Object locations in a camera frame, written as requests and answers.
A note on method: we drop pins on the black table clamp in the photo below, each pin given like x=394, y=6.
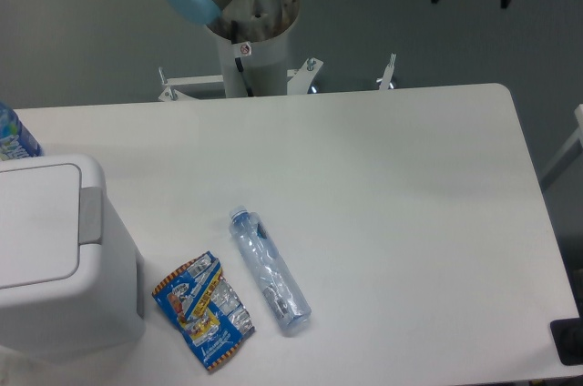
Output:
x=567, y=335

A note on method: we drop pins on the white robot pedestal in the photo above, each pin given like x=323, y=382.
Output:
x=256, y=31

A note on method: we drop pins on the white pedestal base frame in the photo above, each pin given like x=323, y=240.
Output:
x=242, y=80

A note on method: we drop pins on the blue crumpled snack wrapper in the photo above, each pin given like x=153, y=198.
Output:
x=205, y=309

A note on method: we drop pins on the white frame at right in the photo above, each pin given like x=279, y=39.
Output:
x=565, y=155

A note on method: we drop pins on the white trash can lid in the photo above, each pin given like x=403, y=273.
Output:
x=40, y=214

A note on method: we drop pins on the blue labelled bottle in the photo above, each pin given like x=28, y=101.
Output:
x=16, y=140

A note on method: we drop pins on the white trash can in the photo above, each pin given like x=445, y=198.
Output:
x=99, y=306

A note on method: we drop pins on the clear plastic water bottle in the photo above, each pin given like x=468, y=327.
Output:
x=278, y=287

